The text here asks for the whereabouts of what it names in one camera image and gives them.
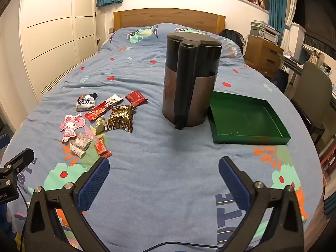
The long red snack packet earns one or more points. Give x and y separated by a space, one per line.
101 109

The cluttered desk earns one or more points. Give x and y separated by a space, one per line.
317 57

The green shallow tray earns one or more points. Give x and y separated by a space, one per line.
244 115

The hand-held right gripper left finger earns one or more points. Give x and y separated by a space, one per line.
94 183

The small red candy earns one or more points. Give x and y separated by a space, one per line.
101 148

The cream wardrobe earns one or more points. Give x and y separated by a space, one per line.
57 31

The white and black snack packet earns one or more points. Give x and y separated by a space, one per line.
84 102

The black and grey electric kettle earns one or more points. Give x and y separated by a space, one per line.
189 78

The wooden dresser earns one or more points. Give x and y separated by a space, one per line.
262 55

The clear white candy packet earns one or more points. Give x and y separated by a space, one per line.
82 143

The pink cartoon figure packet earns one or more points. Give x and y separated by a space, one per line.
70 126

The red plastic stool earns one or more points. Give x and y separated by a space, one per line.
328 160

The black backpack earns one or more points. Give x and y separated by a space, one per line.
232 40

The dark brown oat snack packet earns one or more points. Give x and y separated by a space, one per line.
119 118

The white printer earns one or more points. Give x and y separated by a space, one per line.
265 32

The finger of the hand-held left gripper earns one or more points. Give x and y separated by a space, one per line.
22 158

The square dark red snack packet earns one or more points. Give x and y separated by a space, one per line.
136 98

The wooden bed headboard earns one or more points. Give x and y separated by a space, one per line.
168 18

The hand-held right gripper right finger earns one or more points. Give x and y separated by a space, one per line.
233 183

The small green candy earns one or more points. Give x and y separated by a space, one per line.
99 122

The grey chair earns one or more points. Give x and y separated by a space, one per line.
312 92

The dark blue shopping bag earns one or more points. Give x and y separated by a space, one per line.
281 80

